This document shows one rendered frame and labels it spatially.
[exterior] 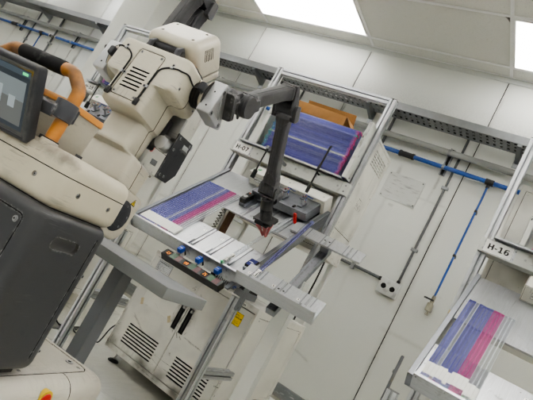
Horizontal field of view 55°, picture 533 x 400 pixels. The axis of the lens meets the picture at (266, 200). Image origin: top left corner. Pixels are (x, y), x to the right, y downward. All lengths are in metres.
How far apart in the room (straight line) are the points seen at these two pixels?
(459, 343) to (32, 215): 1.51
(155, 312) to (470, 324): 1.49
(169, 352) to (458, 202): 2.43
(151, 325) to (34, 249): 1.57
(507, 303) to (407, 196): 1.96
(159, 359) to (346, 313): 1.78
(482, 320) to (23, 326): 1.61
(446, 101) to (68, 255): 3.61
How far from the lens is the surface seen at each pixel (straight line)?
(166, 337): 2.66
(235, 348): 2.45
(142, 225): 2.51
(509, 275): 2.56
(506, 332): 2.17
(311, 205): 2.57
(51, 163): 1.21
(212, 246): 2.32
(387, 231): 4.07
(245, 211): 2.58
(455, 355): 2.00
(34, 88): 1.24
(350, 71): 4.79
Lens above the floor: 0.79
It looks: 7 degrees up
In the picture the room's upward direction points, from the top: 28 degrees clockwise
